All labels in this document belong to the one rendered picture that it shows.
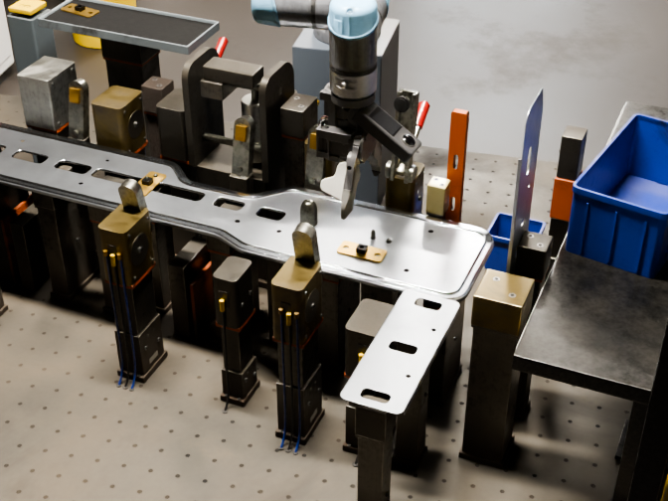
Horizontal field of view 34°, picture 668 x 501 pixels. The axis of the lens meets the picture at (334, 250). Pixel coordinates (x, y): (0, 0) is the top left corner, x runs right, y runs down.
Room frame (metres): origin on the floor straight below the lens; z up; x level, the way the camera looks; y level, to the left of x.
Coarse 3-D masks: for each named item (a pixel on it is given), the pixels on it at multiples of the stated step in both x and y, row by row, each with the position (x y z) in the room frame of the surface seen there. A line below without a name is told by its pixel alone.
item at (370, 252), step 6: (342, 246) 1.60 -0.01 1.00; (348, 246) 1.60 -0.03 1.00; (354, 246) 1.60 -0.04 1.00; (360, 246) 1.59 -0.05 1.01; (366, 246) 1.59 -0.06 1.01; (342, 252) 1.58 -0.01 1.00; (348, 252) 1.58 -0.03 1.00; (354, 252) 1.58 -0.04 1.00; (360, 252) 1.58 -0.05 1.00; (366, 252) 1.58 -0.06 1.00; (372, 252) 1.58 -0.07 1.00; (378, 252) 1.58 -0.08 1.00; (384, 252) 1.58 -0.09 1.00; (366, 258) 1.56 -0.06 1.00; (372, 258) 1.56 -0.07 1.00; (378, 258) 1.56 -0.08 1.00
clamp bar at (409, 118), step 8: (400, 96) 1.75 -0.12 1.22; (408, 96) 1.78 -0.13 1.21; (416, 96) 1.77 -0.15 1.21; (400, 104) 1.75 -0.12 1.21; (408, 104) 1.74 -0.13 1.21; (416, 104) 1.77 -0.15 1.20; (400, 112) 1.77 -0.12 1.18; (408, 112) 1.77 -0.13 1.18; (416, 112) 1.77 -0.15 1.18; (400, 120) 1.78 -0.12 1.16; (408, 120) 1.77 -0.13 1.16; (416, 120) 1.77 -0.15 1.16; (408, 128) 1.77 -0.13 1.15; (416, 128) 1.77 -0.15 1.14; (392, 160) 1.76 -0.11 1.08; (392, 168) 1.76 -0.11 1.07; (408, 168) 1.75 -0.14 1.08; (392, 176) 1.75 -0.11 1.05; (408, 176) 1.74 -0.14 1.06
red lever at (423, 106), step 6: (420, 102) 1.87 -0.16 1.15; (426, 102) 1.87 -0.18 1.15; (420, 108) 1.85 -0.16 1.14; (426, 108) 1.86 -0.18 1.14; (420, 114) 1.84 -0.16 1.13; (426, 114) 1.85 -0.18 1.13; (420, 120) 1.84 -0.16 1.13; (420, 126) 1.83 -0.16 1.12; (402, 162) 1.77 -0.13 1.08; (396, 168) 1.76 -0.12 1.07; (402, 168) 1.76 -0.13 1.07; (402, 174) 1.75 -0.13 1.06
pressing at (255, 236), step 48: (0, 144) 1.97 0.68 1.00; (48, 144) 1.97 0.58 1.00; (96, 144) 1.96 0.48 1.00; (48, 192) 1.79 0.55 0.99; (96, 192) 1.79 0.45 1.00; (240, 192) 1.78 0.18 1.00; (288, 192) 1.79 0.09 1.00; (240, 240) 1.63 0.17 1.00; (288, 240) 1.62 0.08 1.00; (336, 240) 1.62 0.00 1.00; (384, 240) 1.62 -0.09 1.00; (432, 240) 1.62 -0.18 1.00; (480, 240) 1.62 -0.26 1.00; (384, 288) 1.50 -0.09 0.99; (432, 288) 1.48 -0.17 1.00
